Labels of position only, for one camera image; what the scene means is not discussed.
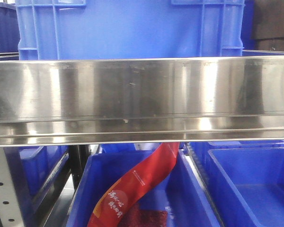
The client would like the empty blue bin right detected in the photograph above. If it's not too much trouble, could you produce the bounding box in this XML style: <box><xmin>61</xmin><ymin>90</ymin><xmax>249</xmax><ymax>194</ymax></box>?
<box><xmin>208</xmin><ymin>148</ymin><xmax>284</xmax><ymax>227</ymax></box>

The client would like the stainless steel shelf rail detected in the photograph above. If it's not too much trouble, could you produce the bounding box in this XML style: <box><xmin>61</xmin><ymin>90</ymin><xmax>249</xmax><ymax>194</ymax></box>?
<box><xmin>0</xmin><ymin>56</ymin><xmax>284</xmax><ymax>147</ymax></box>

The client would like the dark red packet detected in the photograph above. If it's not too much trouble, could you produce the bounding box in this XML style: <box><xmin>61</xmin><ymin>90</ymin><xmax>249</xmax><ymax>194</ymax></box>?
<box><xmin>118</xmin><ymin>203</ymin><xmax>168</xmax><ymax>227</ymax></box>

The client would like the red snack bag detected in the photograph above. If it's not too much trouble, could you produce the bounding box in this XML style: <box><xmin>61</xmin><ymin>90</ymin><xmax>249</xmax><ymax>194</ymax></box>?
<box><xmin>87</xmin><ymin>142</ymin><xmax>179</xmax><ymax>227</ymax></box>

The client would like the large light blue crate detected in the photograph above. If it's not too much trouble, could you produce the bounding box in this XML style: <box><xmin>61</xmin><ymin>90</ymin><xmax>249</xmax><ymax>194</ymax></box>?
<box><xmin>15</xmin><ymin>0</ymin><xmax>245</xmax><ymax>60</ymax></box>

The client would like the white perforated rack post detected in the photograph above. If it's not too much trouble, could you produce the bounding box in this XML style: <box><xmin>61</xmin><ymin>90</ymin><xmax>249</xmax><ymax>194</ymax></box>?
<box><xmin>0</xmin><ymin>148</ymin><xmax>24</xmax><ymax>227</ymax></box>

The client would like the blue bin lower left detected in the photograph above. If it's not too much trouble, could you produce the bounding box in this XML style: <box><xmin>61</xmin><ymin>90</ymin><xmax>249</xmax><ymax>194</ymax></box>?
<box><xmin>18</xmin><ymin>145</ymin><xmax>69</xmax><ymax>198</ymax></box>

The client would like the blue bin with red bag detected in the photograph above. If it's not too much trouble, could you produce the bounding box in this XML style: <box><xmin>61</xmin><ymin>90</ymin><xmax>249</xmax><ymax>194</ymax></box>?
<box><xmin>66</xmin><ymin>150</ymin><xmax>220</xmax><ymax>227</ymax></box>

